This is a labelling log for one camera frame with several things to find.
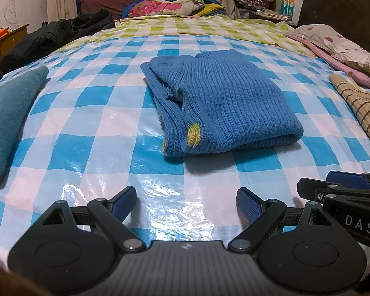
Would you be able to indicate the blue checked plastic sheet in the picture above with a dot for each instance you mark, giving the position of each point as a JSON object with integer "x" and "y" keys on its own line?
{"x": 95, "y": 129}

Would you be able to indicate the blue striped knit sweater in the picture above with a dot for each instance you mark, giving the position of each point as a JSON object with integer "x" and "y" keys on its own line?
{"x": 234, "y": 104}

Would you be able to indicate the green checked sheet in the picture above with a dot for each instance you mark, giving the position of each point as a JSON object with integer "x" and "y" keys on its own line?
{"x": 203, "y": 27}

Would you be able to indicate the stack of papers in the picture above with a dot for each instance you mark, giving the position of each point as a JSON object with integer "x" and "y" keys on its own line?
{"x": 271, "y": 14}

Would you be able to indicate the yellow and teal box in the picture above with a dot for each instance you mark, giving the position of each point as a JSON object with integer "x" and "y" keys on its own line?
{"x": 288, "y": 4}

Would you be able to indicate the pile of colourful bedding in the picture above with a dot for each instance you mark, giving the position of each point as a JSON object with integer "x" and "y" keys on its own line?
{"x": 154, "y": 7}

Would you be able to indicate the wooden desk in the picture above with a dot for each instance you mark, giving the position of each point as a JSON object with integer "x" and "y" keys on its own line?
{"x": 6, "y": 49}

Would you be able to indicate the pink folded cloth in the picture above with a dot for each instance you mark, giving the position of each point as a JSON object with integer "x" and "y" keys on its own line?
{"x": 354, "y": 74}

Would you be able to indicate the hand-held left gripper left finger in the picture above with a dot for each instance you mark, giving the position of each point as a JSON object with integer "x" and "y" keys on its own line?
{"x": 123, "y": 202}

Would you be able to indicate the teal folded cloth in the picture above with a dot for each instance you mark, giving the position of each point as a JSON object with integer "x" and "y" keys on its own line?
{"x": 9, "y": 114}

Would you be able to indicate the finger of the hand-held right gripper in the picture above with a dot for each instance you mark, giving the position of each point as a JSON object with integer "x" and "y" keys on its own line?
{"x": 348, "y": 178}
{"x": 311, "y": 189}

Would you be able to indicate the dark red sofa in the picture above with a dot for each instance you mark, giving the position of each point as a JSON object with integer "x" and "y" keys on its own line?
{"x": 108, "y": 1}

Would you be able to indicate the beige checked folded cloth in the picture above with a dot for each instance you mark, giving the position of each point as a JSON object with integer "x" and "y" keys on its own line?
{"x": 363, "y": 111}

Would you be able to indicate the dark wooden headboard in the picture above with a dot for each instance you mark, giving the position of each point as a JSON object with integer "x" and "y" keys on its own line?
{"x": 342, "y": 3}

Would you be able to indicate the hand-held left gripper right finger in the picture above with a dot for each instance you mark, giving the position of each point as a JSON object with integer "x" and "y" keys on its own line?
{"x": 249, "y": 205}

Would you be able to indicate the black jacket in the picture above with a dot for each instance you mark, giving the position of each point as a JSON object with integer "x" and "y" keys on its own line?
{"x": 49, "y": 40}

